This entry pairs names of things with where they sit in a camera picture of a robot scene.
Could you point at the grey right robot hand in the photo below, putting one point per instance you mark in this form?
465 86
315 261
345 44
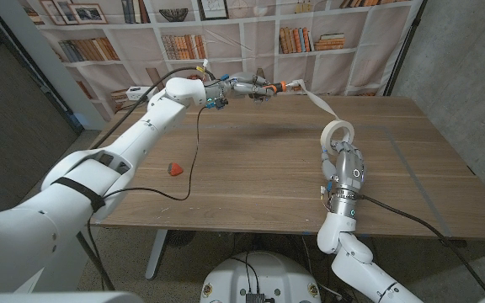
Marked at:
348 168

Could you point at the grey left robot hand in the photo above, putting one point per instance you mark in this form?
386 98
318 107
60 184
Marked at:
246 82

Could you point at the black orange screwdriver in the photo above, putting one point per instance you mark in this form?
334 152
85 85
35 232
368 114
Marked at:
279 87

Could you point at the cream masking tape roll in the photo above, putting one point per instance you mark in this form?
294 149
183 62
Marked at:
331 126

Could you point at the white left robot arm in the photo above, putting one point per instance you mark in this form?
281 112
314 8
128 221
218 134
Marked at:
141 130

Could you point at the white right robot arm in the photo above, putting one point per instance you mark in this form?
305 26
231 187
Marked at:
352 265

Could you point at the red strawberry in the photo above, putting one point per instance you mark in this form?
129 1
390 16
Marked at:
176 169

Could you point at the printed bookshelf backdrop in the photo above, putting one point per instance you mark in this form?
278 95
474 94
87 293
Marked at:
242 54

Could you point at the white power strip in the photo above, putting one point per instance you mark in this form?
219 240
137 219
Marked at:
135 93

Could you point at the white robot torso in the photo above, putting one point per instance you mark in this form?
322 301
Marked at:
263 273

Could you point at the black backdrop stand pole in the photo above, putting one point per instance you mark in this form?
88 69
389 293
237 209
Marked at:
406 46

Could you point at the white table leg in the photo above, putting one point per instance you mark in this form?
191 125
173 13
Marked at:
156 256

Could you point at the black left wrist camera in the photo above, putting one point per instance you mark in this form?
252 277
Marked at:
220 102

